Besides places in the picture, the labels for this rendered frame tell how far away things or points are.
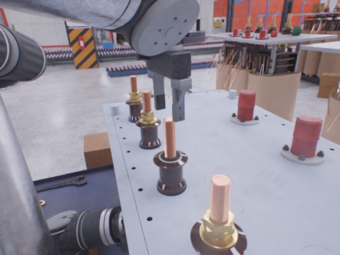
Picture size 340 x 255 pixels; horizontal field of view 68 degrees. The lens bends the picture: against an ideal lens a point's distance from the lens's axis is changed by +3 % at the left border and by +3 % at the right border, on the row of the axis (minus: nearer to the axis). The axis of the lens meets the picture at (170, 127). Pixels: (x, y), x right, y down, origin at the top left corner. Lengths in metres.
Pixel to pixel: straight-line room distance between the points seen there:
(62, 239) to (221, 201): 0.57
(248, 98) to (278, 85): 2.06
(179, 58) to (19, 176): 0.45
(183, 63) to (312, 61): 7.35
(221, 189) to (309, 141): 0.53
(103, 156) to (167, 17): 1.69
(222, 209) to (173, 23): 0.28
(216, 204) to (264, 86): 2.74
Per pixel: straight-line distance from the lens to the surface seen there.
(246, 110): 1.11
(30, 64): 0.88
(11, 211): 0.69
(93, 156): 1.94
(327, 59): 7.51
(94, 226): 0.81
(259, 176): 0.79
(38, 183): 1.78
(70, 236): 0.84
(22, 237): 0.71
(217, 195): 0.39
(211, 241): 0.45
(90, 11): 0.27
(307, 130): 0.86
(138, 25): 0.31
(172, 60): 0.51
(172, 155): 0.65
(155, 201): 0.67
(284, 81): 3.18
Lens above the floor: 1.80
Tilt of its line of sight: 24 degrees down
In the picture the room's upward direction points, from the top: 2 degrees counter-clockwise
